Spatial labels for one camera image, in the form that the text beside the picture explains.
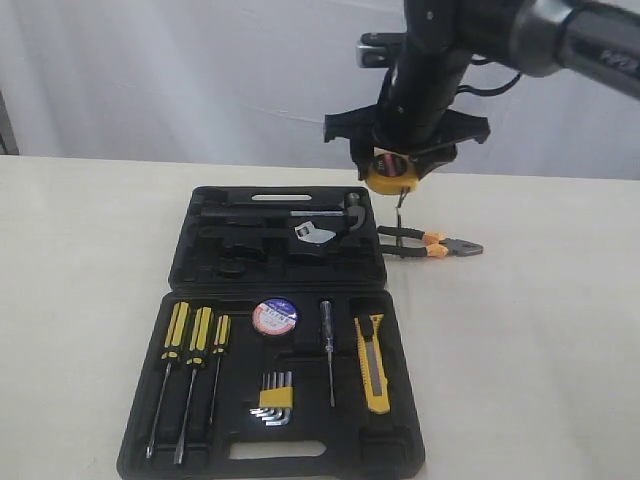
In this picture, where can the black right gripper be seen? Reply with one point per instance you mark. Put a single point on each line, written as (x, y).
(437, 134)

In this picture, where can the yellow tape measure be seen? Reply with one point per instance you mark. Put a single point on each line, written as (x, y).
(392, 174)

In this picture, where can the pliers black orange handles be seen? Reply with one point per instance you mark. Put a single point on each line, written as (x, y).
(433, 244)

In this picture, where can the yellow utility knife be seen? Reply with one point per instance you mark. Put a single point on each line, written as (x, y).
(374, 379)

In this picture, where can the black electrical tape roll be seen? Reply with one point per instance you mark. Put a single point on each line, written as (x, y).
(275, 317)

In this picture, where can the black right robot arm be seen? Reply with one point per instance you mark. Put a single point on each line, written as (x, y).
(425, 66)

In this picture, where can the black plastic tool case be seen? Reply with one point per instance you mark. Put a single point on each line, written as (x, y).
(345, 442)

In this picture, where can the silver adjustable wrench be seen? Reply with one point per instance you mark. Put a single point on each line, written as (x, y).
(261, 242)

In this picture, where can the clear voltage tester screwdriver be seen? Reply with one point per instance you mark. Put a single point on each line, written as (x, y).
(328, 335)

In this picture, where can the white backdrop curtain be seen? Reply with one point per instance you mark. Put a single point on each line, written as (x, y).
(250, 82)

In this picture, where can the small yellow black screwdriver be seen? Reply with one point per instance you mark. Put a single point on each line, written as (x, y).
(219, 348)

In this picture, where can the middle yellow black screwdriver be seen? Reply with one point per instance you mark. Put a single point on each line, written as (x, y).
(196, 360)

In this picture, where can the hex key set yellow holder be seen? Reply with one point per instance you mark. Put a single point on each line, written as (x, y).
(276, 399)

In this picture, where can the large yellow black screwdriver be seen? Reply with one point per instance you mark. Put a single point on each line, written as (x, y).
(170, 354)

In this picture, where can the claw hammer black handle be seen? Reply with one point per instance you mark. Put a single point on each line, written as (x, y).
(351, 210)

